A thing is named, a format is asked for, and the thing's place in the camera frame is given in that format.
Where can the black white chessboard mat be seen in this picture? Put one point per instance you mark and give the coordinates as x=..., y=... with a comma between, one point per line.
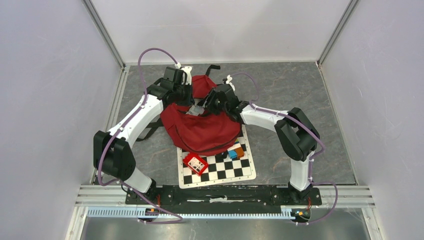
x=229, y=172

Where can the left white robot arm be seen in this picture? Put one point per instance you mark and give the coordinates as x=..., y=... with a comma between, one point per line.
x=112, y=149

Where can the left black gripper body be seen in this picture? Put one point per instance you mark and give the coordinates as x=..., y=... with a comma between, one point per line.
x=184, y=93

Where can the red backpack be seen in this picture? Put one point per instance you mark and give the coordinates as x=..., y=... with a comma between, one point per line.
x=207, y=134

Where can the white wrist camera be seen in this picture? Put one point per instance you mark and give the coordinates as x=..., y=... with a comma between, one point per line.
x=187, y=73
x=228, y=81

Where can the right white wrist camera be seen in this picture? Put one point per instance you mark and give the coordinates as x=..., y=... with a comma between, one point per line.
x=228, y=81

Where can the blue toy block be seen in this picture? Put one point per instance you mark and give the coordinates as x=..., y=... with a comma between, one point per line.
x=232, y=154

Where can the white paper packet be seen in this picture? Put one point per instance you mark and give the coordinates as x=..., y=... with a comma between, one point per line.
x=195, y=110

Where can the black toy block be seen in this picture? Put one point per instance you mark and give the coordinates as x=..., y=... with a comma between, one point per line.
x=222, y=157

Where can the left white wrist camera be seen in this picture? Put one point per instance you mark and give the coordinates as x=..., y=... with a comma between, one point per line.
x=187, y=73

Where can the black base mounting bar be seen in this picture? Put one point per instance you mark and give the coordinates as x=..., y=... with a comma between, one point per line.
x=232, y=199

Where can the orange toy block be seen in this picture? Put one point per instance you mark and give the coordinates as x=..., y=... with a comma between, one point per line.
x=239, y=152

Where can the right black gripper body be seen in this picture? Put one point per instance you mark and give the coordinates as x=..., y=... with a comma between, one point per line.
x=213, y=104

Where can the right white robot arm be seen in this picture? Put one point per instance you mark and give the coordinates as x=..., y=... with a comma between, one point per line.
x=298, y=137

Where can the red toy block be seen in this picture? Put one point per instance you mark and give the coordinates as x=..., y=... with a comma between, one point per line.
x=196, y=163

